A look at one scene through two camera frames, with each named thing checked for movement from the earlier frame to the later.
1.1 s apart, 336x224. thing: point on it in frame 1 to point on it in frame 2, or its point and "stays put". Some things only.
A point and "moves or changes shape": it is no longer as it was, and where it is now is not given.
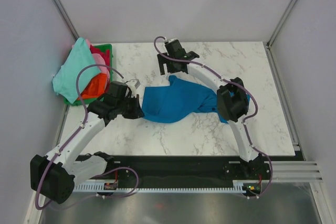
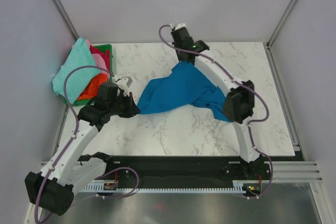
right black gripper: x=163 y=60 to x=179 y=56
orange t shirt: x=96 y=86 stays put
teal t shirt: x=64 y=83 stays put
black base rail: x=175 y=170 stays put
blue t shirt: x=161 y=103 moves or changes shape
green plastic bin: x=107 y=46 stays put
